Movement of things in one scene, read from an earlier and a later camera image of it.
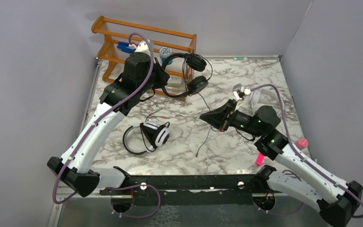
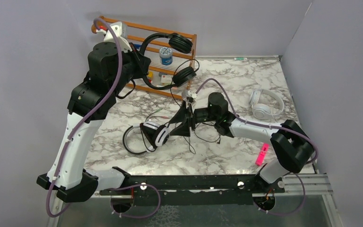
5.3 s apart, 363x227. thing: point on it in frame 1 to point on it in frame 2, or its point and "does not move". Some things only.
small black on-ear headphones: x=194 y=62 to x=181 y=76
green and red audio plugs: x=150 y=116 does not move
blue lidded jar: x=165 y=52 does not move
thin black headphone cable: x=210 y=126 to x=178 y=65
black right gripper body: x=240 y=119 to x=198 y=116
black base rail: x=188 y=189 does not move
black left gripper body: x=157 y=81 to x=133 y=71
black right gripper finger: x=220 y=118 to x=181 y=116
